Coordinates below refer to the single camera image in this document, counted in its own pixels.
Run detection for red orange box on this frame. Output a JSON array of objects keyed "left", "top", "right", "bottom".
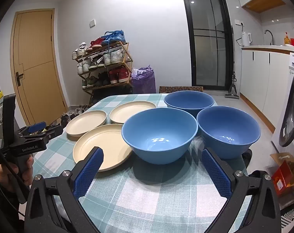
[{"left": 272, "top": 160, "right": 294, "bottom": 196}]

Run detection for blue bowl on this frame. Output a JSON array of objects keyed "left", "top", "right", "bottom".
[
  {"left": 196, "top": 106, "right": 261, "bottom": 159},
  {"left": 164, "top": 90, "right": 215, "bottom": 117},
  {"left": 121, "top": 108, "right": 199, "bottom": 163}
]

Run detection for purple plastic bag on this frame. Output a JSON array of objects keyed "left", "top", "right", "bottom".
[{"left": 131, "top": 65, "right": 156, "bottom": 95}]

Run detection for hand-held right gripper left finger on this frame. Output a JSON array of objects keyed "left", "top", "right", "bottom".
[{"left": 23, "top": 146, "right": 108, "bottom": 233}]

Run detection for floor mop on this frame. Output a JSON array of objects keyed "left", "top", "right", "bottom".
[{"left": 225, "top": 25, "right": 240, "bottom": 99}]

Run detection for black framed glass door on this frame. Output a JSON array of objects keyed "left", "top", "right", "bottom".
[{"left": 179, "top": 0, "right": 235, "bottom": 91}]

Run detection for wooden shoe rack with shoes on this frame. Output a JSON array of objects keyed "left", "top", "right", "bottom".
[{"left": 72, "top": 30, "right": 133, "bottom": 89}]

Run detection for person's left hand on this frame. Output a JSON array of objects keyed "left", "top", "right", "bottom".
[{"left": 0, "top": 158, "right": 34, "bottom": 190}]

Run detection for white electric kettle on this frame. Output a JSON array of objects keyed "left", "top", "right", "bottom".
[{"left": 240, "top": 31, "right": 252, "bottom": 46}]

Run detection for pile of dark shoes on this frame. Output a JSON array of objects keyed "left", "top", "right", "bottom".
[{"left": 51, "top": 104, "right": 91, "bottom": 127}]

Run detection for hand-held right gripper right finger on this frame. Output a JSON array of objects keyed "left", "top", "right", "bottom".
[{"left": 201, "top": 148, "right": 282, "bottom": 233}]

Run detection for black cable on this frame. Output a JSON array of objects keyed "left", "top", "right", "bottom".
[{"left": 0, "top": 133, "right": 31, "bottom": 217}]

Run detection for teal checked tablecloth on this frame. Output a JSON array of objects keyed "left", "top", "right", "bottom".
[{"left": 33, "top": 93, "right": 253, "bottom": 233}]

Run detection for white washing machine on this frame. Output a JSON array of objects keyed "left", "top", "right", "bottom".
[{"left": 271, "top": 53, "right": 294, "bottom": 156}]

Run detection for metal faucet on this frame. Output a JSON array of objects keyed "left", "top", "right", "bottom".
[{"left": 264, "top": 30, "right": 275, "bottom": 45}]

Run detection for white base cabinets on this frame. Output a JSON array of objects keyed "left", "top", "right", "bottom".
[{"left": 239, "top": 45, "right": 294, "bottom": 133}]

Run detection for wooden door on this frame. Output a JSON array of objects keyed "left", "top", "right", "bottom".
[{"left": 10, "top": 8, "right": 68, "bottom": 127}]

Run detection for black white striped mat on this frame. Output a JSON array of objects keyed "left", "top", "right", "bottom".
[{"left": 280, "top": 204, "right": 294, "bottom": 231}]

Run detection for open cardboard box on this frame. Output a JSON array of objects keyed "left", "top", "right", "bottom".
[{"left": 269, "top": 152, "right": 294, "bottom": 197}]

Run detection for person's left forearm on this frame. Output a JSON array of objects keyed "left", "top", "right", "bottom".
[{"left": 0, "top": 169, "right": 28, "bottom": 233}]

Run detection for cream round plate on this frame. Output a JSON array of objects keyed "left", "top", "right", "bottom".
[
  {"left": 66, "top": 110, "right": 108, "bottom": 142},
  {"left": 73, "top": 124, "right": 134, "bottom": 172},
  {"left": 109, "top": 101, "right": 157, "bottom": 124}
]

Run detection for flattened patterned cardboard box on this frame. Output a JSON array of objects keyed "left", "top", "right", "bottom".
[{"left": 159, "top": 86, "right": 204, "bottom": 94}]

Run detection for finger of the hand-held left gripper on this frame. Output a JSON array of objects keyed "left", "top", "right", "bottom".
[
  {"left": 23, "top": 124, "right": 64, "bottom": 145},
  {"left": 17, "top": 122, "right": 47, "bottom": 136}
]

